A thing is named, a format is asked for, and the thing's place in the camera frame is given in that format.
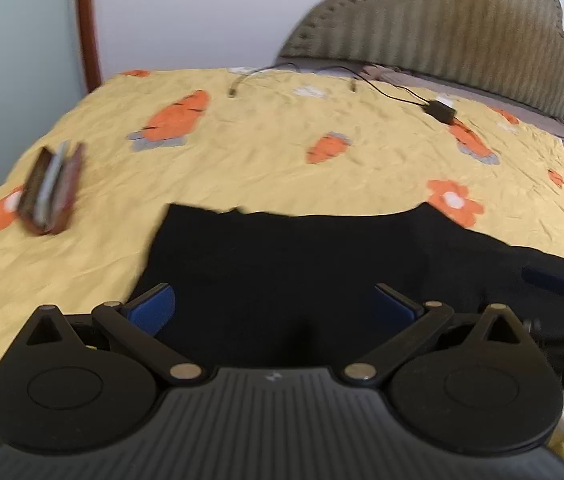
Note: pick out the yellow carrot print blanket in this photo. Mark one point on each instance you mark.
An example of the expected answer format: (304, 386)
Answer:
(242, 160)

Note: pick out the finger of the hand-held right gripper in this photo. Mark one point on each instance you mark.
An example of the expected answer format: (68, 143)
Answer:
(544, 278)

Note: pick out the white power adapter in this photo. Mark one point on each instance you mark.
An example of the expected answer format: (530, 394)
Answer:
(445, 100)

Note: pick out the brown wooden door frame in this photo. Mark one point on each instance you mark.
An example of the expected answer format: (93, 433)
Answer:
(89, 25)

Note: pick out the black power adapter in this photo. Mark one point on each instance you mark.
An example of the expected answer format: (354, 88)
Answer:
(440, 111)

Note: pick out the brown wallet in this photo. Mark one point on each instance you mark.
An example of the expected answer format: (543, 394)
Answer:
(52, 190)

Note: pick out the beige cloth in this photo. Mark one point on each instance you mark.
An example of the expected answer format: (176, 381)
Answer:
(376, 71)

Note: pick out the frosted glass door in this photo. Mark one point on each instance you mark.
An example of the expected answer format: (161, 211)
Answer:
(17, 85)

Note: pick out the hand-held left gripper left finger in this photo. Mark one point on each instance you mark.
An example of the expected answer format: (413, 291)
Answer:
(154, 306)

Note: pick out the olive padded headboard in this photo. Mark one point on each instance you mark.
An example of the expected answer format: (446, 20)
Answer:
(436, 20)

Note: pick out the black pants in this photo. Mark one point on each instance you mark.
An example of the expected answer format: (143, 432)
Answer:
(287, 270)

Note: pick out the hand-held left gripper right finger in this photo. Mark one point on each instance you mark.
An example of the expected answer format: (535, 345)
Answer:
(395, 306)

